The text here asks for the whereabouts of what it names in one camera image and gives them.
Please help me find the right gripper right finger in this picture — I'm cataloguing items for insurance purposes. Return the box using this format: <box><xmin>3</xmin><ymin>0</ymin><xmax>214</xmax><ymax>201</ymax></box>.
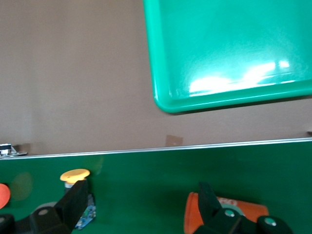
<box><xmin>195</xmin><ymin>181</ymin><xmax>295</xmax><ymax>234</ymax></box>

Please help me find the yellow mushroom push button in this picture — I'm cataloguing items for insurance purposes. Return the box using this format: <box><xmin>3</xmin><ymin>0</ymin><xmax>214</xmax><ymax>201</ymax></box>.
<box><xmin>59</xmin><ymin>169</ymin><xmax>96</xmax><ymax>230</ymax></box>

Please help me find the green conveyor belt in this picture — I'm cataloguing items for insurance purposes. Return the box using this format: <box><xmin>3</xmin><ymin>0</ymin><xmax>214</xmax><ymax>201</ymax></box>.
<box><xmin>0</xmin><ymin>136</ymin><xmax>312</xmax><ymax>234</ymax></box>

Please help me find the orange cylinder printed 4680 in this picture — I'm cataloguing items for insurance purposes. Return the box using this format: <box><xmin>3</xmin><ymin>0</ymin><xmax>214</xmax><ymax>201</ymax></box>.
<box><xmin>0</xmin><ymin>183</ymin><xmax>12</xmax><ymax>210</ymax></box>
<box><xmin>184</xmin><ymin>192</ymin><xmax>269</xmax><ymax>234</ymax></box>

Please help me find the green plastic tray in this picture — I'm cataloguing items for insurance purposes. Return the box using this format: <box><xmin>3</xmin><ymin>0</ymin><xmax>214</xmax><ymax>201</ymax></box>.
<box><xmin>142</xmin><ymin>0</ymin><xmax>312</xmax><ymax>115</ymax></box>

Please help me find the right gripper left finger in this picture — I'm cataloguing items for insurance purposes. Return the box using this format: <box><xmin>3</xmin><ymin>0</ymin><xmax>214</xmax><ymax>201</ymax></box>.
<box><xmin>0</xmin><ymin>179</ymin><xmax>89</xmax><ymax>234</ymax></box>

